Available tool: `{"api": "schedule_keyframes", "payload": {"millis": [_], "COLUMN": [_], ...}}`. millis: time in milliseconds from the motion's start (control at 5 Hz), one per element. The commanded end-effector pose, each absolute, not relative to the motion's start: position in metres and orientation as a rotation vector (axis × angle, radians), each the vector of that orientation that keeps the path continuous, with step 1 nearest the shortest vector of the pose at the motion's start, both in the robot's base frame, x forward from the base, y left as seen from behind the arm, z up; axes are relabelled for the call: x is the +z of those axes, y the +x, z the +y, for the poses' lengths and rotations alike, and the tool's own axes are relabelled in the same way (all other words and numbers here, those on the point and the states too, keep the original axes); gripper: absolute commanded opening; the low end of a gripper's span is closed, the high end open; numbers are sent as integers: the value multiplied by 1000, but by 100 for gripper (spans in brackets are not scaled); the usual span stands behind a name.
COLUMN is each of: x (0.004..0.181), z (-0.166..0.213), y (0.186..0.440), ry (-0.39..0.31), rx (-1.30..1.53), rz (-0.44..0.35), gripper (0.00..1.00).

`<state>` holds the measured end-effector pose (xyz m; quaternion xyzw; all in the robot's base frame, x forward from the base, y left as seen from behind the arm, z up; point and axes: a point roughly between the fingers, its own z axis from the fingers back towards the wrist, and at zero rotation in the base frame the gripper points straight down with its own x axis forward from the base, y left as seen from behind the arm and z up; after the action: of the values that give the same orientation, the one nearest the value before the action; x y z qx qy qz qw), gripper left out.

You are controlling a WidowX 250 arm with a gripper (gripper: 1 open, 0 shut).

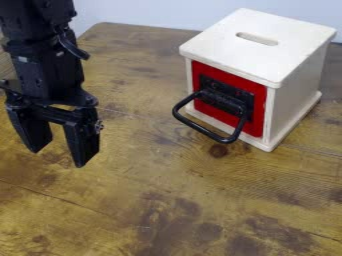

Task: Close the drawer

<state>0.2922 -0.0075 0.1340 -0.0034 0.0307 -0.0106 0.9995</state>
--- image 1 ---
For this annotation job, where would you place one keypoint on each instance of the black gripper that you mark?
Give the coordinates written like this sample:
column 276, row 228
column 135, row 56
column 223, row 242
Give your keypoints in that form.
column 45, row 94

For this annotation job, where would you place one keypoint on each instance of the black metal drawer handle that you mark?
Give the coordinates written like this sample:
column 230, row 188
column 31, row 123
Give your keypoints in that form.
column 222, row 101

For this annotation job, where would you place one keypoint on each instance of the red drawer front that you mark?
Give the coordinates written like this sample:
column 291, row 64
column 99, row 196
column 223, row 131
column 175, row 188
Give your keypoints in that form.
column 231, row 81

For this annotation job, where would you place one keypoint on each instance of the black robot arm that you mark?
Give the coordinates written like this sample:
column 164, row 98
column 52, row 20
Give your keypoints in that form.
column 35, row 20

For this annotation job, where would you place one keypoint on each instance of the white wooden box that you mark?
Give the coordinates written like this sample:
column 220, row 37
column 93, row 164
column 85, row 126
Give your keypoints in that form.
column 274, row 51

